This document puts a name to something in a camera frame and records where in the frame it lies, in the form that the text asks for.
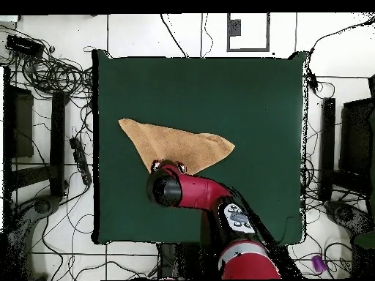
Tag tan terry towel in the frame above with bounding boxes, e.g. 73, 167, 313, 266
117, 118, 236, 176

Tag black flat panel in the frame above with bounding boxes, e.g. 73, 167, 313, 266
338, 97, 374, 176
2, 67, 34, 159

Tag long black power strip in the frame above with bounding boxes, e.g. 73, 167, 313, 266
69, 136, 93, 187

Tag dark green table cloth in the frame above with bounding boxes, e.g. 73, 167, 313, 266
91, 48, 308, 246

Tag grey stand base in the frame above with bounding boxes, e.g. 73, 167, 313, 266
5, 194, 61, 280
323, 200, 375, 235

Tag black box device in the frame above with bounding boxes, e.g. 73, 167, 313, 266
5, 34, 45, 59

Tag purple small object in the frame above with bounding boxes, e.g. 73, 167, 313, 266
311, 254, 327, 274

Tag dark green round pad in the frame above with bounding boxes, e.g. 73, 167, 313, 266
352, 232, 375, 250

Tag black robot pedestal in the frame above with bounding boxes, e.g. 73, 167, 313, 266
157, 242, 206, 280

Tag black upright post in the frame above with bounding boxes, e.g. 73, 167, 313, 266
318, 97, 337, 202
48, 91, 70, 198

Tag thick black cable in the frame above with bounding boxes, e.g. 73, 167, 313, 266
160, 13, 188, 58

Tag tangle of black cables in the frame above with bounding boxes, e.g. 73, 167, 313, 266
0, 24, 94, 100

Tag grey rectangular frame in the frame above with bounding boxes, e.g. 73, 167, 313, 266
226, 12, 271, 53

